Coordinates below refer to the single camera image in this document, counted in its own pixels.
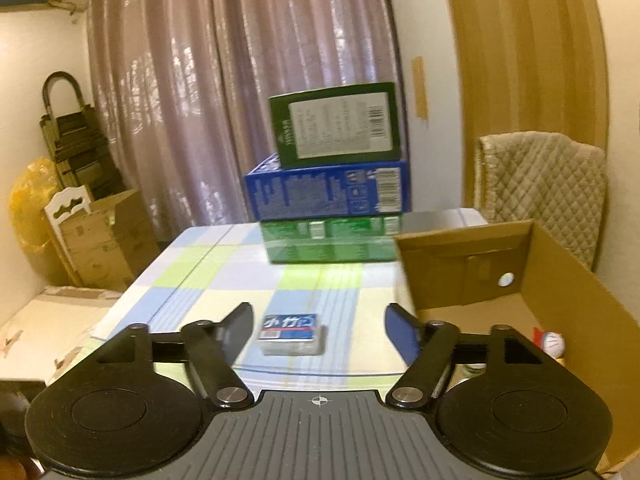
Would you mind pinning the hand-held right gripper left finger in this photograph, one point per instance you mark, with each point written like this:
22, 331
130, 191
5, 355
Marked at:
240, 330

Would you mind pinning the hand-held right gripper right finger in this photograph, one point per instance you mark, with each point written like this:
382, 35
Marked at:
400, 335

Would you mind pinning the blue-label card pack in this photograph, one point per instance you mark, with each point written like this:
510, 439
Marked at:
290, 335

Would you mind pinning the red white toy figure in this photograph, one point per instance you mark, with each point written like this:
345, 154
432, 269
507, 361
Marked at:
552, 344

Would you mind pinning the brown cardboard box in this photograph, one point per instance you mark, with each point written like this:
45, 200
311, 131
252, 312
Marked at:
590, 320

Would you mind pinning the checked tablecloth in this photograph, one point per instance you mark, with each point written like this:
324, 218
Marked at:
200, 280

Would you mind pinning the light green box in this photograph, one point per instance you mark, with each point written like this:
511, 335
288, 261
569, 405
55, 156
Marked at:
325, 245

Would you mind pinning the blue box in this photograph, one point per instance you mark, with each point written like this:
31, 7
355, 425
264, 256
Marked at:
310, 195

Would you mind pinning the printed cardboard carton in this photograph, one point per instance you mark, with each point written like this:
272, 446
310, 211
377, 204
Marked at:
110, 245

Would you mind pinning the flat cardboard sheet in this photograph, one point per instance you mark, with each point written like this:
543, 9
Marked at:
45, 325

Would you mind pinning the beige quilted chair cover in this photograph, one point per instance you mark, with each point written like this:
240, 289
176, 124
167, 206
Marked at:
545, 185

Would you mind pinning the dark green box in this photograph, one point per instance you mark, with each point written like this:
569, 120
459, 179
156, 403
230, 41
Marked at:
335, 125

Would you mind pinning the yellow plastic bag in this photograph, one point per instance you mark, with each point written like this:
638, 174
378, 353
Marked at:
30, 220

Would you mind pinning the mauve curtain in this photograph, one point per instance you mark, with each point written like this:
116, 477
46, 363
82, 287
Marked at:
225, 85

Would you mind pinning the black folding cart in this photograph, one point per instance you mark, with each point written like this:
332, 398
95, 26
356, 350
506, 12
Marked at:
75, 145

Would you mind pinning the tan tape strip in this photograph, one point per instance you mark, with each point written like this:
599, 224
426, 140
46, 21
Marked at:
420, 87

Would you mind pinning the wooden door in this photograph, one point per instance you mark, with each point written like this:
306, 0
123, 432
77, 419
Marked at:
525, 60

